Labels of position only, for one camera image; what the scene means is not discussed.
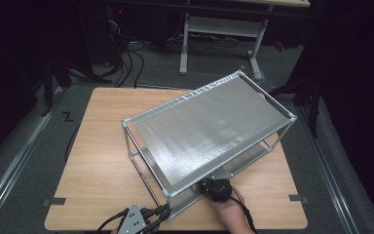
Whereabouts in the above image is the person's right hand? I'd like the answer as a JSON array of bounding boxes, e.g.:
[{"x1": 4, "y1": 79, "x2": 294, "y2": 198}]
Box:
[{"x1": 212, "y1": 194, "x2": 254, "y2": 234}]

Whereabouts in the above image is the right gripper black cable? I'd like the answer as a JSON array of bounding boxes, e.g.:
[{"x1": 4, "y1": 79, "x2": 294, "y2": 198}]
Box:
[{"x1": 230, "y1": 186, "x2": 257, "y2": 234}]

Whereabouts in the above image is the grey tape strip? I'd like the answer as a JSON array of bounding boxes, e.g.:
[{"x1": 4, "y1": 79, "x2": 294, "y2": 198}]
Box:
[
  {"x1": 42, "y1": 197, "x2": 66, "y2": 208},
  {"x1": 288, "y1": 194, "x2": 309, "y2": 204}
]

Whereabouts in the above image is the metal rack with grey shelves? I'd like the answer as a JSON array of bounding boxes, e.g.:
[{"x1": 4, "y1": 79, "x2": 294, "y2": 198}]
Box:
[{"x1": 121, "y1": 68, "x2": 298, "y2": 219}]

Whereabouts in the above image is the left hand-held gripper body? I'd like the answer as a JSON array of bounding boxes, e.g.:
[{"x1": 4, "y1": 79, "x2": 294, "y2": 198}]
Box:
[{"x1": 117, "y1": 203, "x2": 155, "y2": 234}]

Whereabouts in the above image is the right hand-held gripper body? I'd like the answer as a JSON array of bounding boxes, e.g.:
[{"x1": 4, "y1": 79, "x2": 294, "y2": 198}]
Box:
[{"x1": 197, "y1": 170, "x2": 234, "y2": 203}]

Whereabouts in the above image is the black metal stand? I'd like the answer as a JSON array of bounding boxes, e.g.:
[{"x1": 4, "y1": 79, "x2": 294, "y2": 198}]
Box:
[
  {"x1": 267, "y1": 76, "x2": 322, "y2": 137},
  {"x1": 40, "y1": 57, "x2": 111, "y2": 117}
]

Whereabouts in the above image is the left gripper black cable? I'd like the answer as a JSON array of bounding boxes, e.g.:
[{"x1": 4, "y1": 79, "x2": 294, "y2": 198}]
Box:
[{"x1": 95, "y1": 208, "x2": 130, "y2": 234}]

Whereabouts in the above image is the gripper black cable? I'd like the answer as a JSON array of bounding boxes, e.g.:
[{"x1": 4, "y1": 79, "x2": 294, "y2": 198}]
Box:
[
  {"x1": 95, "y1": 208, "x2": 130, "y2": 234},
  {"x1": 230, "y1": 186, "x2": 257, "y2": 234}
]

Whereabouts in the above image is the grey floor rail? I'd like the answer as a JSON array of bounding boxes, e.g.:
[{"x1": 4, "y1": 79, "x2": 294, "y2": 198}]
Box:
[
  {"x1": 296, "y1": 105, "x2": 359, "y2": 234},
  {"x1": 0, "y1": 94, "x2": 62, "y2": 225}
]

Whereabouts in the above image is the bundle of black cables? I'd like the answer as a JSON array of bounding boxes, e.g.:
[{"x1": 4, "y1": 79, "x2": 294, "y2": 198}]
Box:
[{"x1": 105, "y1": 6, "x2": 145, "y2": 89}]

